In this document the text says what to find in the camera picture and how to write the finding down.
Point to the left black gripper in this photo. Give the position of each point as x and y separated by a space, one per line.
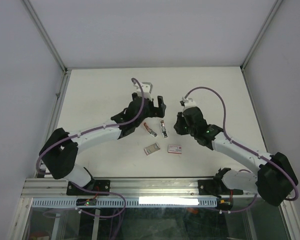
157 111

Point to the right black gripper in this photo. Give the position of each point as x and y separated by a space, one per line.
177 126

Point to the white staple remover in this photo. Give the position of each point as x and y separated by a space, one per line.
163 129

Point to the pink white mini stapler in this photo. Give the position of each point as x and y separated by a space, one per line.
149 130

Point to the red white staple box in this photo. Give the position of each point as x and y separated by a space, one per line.
174 149

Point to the staple box tray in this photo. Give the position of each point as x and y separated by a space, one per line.
152 149

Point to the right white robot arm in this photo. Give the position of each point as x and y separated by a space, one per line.
268 175

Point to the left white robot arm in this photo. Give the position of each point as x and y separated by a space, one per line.
60 151

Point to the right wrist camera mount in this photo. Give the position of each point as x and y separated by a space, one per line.
187 103

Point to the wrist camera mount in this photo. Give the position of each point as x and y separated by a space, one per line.
146 87
187 103

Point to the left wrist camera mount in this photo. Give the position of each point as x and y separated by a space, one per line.
146 87

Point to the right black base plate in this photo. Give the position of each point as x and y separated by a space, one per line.
209 187

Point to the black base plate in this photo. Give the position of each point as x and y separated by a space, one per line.
209 187
102 186

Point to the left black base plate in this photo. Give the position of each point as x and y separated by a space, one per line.
102 186

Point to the white slotted cable duct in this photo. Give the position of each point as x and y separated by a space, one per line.
134 202

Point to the right aluminium frame post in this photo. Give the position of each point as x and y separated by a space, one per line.
264 27

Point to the aluminium frame post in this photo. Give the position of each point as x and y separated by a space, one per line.
264 27
45 36

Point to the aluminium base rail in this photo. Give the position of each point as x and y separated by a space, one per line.
127 187

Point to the left aluminium frame post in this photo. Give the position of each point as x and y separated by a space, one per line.
45 36

